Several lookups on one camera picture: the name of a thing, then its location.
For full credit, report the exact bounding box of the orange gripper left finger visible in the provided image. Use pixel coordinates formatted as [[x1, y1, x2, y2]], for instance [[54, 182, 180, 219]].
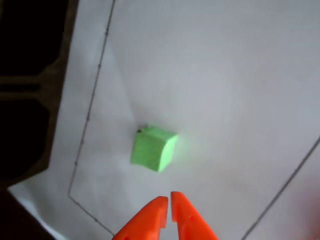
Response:
[[111, 195, 169, 240]]

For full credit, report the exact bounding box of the white paper sheet drawn rectangle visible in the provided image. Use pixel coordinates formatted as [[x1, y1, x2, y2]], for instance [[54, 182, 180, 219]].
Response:
[[7, 0, 320, 240]]

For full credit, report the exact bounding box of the green patterned block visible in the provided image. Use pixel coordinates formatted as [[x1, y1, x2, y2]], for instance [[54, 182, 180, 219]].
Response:
[[129, 126, 179, 173]]

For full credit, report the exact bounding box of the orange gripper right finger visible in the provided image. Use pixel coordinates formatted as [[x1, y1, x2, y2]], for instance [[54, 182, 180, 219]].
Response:
[[170, 191, 220, 240]]

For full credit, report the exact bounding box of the black plastic base frame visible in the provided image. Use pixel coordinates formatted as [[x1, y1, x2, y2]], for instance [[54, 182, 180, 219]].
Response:
[[0, 0, 80, 187]]

